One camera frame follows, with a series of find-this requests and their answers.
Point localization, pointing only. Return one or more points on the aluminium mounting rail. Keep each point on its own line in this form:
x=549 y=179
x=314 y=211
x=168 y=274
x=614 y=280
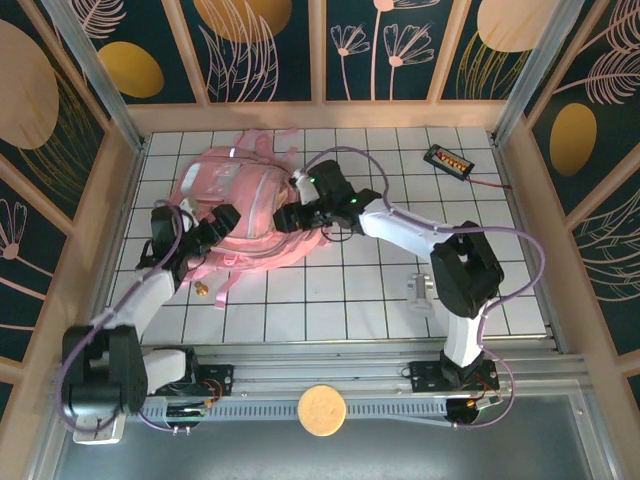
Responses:
x=320 y=372

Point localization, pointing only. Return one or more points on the black charger box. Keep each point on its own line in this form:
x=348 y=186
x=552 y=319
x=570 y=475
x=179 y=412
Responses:
x=448 y=161

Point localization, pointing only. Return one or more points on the small brass knob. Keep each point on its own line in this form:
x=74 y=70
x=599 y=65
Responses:
x=202 y=289

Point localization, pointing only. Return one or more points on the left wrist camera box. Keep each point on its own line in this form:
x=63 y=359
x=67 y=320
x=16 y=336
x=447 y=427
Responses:
x=187 y=207

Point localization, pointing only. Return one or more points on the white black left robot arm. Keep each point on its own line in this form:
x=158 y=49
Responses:
x=150 y=295

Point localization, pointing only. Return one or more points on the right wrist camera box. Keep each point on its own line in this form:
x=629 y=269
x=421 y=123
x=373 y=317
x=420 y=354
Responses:
x=302 y=187

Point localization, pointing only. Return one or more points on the pink school backpack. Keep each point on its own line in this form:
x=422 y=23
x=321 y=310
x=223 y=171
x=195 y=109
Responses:
x=250 y=215

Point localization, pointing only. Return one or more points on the white alarm clock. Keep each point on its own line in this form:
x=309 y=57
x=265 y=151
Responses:
x=107 y=434

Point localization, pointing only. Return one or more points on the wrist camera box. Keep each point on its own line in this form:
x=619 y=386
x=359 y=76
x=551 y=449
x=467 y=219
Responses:
x=302 y=187
x=187 y=207

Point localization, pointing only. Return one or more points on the aluminium frame post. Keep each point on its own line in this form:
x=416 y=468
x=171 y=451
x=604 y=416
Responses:
x=96 y=75
x=535 y=75

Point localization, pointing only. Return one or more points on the round yellow sponge disc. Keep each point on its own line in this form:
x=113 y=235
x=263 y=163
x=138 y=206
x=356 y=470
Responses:
x=321 y=410

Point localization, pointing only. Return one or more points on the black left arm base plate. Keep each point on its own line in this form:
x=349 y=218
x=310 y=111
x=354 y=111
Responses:
x=220 y=377

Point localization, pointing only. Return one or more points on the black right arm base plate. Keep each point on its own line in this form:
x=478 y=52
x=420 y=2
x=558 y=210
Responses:
x=425 y=375

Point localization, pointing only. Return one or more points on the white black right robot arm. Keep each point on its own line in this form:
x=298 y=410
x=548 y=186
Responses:
x=405 y=230

